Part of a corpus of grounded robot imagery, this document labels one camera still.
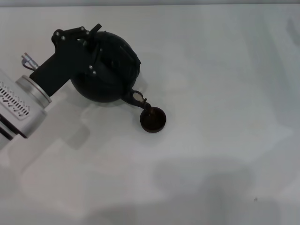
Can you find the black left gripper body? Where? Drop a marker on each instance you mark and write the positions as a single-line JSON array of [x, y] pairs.
[[58, 68]]

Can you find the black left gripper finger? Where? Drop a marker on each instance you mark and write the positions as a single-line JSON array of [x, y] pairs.
[[80, 32], [97, 55]]

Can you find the small dark brown teacup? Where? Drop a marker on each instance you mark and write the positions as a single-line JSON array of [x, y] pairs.
[[152, 128]]

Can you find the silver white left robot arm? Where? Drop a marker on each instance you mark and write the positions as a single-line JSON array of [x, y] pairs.
[[16, 117]]

